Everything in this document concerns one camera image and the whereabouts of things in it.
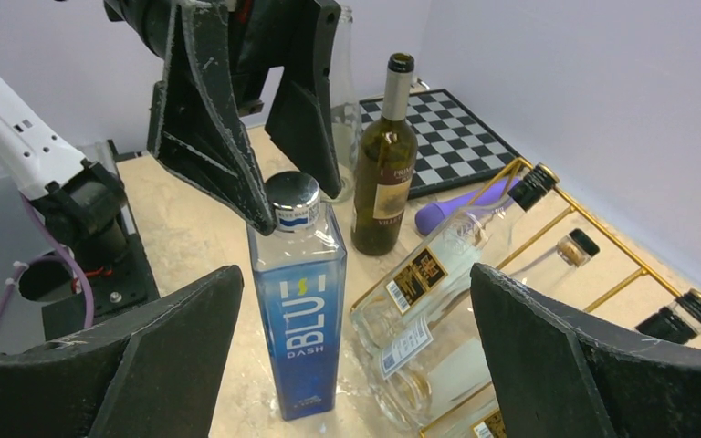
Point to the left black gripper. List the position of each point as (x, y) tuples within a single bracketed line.
[(196, 132)]

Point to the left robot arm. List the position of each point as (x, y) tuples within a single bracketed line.
[(79, 199)]

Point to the purple cylinder tool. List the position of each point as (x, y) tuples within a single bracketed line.
[(433, 214)]

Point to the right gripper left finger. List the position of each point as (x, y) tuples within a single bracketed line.
[(154, 371)]

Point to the clear round glass bottle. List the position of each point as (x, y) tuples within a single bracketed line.
[(345, 108)]

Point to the square clear bottle black cap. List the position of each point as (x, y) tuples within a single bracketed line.
[(432, 275)]

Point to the gold wire wine rack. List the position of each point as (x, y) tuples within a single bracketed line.
[(418, 340)]

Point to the black white chessboard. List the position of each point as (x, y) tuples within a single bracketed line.
[(455, 147)]

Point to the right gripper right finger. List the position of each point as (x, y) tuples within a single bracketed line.
[(560, 372)]

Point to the dark green wine bottle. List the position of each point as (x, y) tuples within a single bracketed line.
[(385, 165)]

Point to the round clear bottle cork cap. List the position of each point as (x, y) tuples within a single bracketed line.
[(438, 359)]

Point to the blue dash bottle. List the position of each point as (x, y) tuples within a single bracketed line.
[(299, 274)]

